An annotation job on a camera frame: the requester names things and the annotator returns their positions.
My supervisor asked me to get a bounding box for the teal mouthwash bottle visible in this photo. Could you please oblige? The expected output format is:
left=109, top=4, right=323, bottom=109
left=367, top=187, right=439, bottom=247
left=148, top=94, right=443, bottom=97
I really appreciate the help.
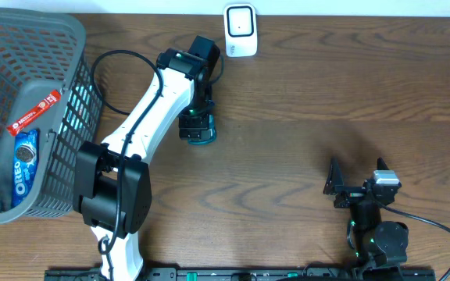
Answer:
left=187, top=114, right=217, bottom=145

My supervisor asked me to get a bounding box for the red Nescafe stick sachet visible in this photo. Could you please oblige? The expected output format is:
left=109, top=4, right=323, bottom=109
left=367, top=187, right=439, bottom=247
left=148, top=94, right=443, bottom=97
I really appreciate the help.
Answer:
left=6, top=90, right=61, bottom=137

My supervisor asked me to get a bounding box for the blue Oreo cookie pack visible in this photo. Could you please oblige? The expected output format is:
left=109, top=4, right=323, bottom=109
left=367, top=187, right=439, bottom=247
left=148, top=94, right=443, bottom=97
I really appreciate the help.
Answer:
left=11, top=130, right=39, bottom=208

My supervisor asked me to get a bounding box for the white barcode scanner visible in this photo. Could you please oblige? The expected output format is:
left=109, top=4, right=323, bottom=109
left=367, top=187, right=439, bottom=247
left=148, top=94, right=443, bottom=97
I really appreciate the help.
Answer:
left=223, top=3, right=258, bottom=58

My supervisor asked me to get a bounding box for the grey plastic mesh basket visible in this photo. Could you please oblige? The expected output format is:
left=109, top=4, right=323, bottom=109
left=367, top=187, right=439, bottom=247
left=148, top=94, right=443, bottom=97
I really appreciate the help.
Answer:
left=0, top=8, right=102, bottom=224

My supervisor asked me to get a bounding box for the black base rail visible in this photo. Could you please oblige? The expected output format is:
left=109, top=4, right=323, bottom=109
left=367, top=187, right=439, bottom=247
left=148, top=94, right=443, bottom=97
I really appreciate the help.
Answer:
left=44, top=265, right=437, bottom=281

